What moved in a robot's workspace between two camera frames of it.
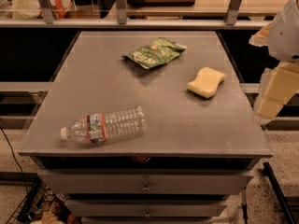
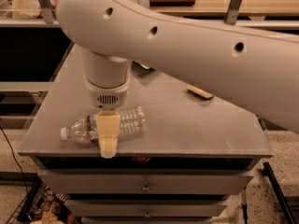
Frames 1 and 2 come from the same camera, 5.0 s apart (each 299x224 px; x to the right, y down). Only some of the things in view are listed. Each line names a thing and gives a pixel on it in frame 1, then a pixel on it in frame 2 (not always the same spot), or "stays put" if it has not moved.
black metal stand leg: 266,171 stays put
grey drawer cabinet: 195,152 stays put
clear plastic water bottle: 107,125 stays put
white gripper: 285,36 → 107,97
